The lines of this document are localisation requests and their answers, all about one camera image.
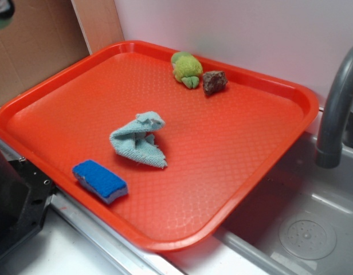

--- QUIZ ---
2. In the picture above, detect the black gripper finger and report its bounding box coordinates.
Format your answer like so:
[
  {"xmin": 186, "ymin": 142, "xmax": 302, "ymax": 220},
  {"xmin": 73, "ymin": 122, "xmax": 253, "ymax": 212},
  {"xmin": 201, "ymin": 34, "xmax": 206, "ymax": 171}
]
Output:
[{"xmin": 0, "ymin": 0, "xmax": 15, "ymax": 19}]

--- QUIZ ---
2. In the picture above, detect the green textured ball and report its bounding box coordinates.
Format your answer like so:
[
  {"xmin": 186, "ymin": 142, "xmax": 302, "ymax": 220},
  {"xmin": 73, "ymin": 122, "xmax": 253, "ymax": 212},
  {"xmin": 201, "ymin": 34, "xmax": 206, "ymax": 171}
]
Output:
[{"xmin": 0, "ymin": 18, "xmax": 12, "ymax": 30}]

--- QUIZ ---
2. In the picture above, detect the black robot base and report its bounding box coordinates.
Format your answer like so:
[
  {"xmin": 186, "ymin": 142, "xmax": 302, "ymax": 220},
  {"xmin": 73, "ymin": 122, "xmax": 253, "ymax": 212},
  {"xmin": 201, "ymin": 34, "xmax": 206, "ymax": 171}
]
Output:
[{"xmin": 0, "ymin": 144, "xmax": 53, "ymax": 263}]

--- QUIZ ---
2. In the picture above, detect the brown cardboard panel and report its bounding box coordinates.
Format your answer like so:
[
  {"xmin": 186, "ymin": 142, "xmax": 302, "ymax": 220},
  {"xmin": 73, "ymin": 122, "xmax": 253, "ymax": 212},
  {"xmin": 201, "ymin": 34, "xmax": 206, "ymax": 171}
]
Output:
[{"xmin": 0, "ymin": 1, "xmax": 124, "ymax": 107}]

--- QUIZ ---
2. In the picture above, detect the light blue crumpled cloth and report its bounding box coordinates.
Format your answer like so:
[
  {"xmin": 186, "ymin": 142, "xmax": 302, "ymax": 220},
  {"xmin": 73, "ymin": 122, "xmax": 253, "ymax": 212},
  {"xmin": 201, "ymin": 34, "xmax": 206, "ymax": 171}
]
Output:
[{"xmin": 109, "ymin": 111, "xmax": 167, "ymax": 169}]

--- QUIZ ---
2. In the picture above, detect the green plush toy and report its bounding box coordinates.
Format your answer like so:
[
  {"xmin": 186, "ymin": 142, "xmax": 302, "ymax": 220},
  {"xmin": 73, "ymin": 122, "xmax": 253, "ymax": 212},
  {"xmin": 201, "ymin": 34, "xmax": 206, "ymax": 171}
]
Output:
[{"xmin": 171, "ymin": 52, "xmax": 203, "ymax": 89}]

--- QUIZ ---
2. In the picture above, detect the blue sponge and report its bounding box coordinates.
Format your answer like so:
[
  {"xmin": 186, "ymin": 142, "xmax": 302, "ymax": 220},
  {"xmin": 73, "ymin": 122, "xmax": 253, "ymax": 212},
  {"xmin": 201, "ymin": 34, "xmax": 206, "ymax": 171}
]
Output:
[{"xmin": 72, "ymin": 160, "xmax": 128, "ymax": 205}]

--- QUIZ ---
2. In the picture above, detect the brown rock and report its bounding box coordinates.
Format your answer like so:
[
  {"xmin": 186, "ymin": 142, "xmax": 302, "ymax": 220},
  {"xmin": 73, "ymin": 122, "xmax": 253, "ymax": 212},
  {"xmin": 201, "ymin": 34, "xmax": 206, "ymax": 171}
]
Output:
[{"xmin": 202, "ymin": 70, "xmax": 228, "ymax": 96}]

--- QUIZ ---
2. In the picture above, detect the red plastic tray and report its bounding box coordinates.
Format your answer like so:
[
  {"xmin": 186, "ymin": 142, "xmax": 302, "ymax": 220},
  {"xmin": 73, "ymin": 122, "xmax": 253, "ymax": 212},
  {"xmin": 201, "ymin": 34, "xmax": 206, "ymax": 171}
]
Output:
[{"xmin": 0, "ymin": 41, "xmax": 319, "ymax": 252}]

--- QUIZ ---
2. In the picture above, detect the grey faucet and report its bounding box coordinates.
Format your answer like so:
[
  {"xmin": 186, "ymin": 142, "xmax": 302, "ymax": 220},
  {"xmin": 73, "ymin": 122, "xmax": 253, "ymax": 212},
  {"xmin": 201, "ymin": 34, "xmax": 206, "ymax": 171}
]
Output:
[{"xmin": 315, "ymin": 47, "xmax": 353, "ymax": 168}]

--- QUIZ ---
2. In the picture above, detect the grey sink basin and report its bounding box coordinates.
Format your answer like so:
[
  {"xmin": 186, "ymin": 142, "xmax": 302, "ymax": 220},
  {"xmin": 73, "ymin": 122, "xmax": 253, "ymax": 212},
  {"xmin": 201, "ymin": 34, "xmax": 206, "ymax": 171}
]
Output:
[{"xmin": 166, "ymin": 134, "xmax": 353, "ymax": 274}]

